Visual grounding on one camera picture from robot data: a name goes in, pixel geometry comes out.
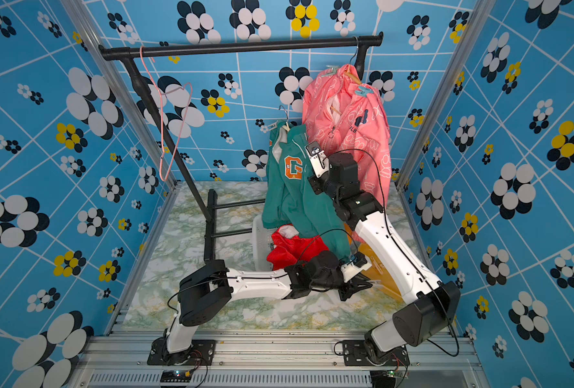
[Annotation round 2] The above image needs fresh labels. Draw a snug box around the green letter jacket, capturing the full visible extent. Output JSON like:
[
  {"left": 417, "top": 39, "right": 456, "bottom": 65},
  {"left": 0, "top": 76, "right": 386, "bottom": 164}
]
[{"left": 262, "top": 125, "right": 351, "bottom": 260}]

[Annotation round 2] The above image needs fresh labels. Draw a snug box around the red white rainbow jacket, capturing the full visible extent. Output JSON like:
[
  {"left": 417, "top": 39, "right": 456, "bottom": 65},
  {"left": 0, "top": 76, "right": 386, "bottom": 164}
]
[{"left": 267, "top": 224, "right": 328, "bottom": 270}]

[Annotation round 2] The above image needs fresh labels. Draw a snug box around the wooden hanger of green jacket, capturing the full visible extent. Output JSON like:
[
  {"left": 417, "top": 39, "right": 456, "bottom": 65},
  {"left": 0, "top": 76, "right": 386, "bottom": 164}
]
[{"left": 277, "top": 105, "right": 292, "bottom": 133}]

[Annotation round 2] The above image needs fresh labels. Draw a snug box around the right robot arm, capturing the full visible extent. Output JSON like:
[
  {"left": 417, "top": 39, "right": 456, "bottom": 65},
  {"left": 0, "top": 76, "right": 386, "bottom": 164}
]
[{"left": 307, "top": 144, "right": 460, "bottom": 365}]

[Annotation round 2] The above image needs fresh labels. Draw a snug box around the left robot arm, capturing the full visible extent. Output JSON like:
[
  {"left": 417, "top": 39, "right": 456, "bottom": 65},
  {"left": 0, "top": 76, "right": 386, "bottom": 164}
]
[{"left": 160, "top": 251, "right": 372, "bottom": 362}]

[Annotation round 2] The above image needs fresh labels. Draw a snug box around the wooden hanger of pink jacket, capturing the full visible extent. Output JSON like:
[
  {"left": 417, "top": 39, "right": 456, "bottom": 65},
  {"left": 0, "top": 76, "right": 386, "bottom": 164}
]
[{"left": 326, "top": 37, "right": 367, "bottom": 118}]

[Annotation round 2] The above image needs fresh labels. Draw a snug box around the yellow plastic tub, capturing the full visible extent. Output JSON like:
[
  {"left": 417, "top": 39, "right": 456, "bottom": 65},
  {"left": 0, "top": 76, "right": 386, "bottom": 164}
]
[{"left": 358, "top": 243, "right": 403, "bottom": 302}]

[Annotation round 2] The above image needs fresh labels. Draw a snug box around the pink printed jacket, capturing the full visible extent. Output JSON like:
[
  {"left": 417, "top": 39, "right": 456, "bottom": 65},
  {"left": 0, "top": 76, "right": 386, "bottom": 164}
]
[{"left": 303, "top": 67, "right": 392, "bottom": 205}]

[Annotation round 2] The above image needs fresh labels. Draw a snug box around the white plastic basket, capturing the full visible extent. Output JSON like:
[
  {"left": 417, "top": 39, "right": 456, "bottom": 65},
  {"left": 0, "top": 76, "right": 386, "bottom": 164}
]
[{"left": 251, "top": 215, "right": 276, "bottom": 272}]

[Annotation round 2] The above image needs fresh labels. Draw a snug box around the green circuit board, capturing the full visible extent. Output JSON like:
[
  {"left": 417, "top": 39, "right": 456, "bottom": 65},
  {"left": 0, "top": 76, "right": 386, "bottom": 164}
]
[{"left": 160, "top": 370, "right": 193, "bottom": 383}]

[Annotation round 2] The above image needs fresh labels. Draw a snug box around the black clothes rack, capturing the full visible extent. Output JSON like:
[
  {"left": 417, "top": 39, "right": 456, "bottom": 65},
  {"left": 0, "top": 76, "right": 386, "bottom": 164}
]
[{"left": 98, "top": 32, "right": 384, "bottom": 262}]

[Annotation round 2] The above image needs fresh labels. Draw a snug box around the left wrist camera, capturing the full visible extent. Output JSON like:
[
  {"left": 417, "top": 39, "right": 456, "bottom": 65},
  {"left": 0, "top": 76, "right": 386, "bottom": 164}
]
[{"left": 340, "top": 258, "right": 372, "bottom": 283}]

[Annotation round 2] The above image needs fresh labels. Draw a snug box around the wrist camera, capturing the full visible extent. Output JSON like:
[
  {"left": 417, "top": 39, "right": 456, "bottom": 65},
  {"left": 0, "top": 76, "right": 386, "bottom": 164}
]
[
  {"left": 340, "top": 258, "right": 372, "bottom": 283},
  {"left": 306, "top": 142, "right": 330, "bottom": 179}
]

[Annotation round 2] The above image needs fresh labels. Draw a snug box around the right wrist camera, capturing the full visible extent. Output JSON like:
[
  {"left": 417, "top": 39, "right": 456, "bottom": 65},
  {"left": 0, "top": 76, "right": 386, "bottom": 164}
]
[{"left": 306, "top": 142, "right": 330, "bottom": 179}]

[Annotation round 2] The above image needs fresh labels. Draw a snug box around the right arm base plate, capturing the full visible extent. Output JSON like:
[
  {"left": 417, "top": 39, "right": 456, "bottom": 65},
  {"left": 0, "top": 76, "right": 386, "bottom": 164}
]
[{"left": 333, "top": 339, "right": 410, "bottom": 369}]

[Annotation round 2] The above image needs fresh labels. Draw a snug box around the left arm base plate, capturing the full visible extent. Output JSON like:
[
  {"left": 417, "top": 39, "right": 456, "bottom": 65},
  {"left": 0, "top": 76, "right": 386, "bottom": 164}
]
[{"left": 146, "top": 337, "right": 217, "bottom": 366}]

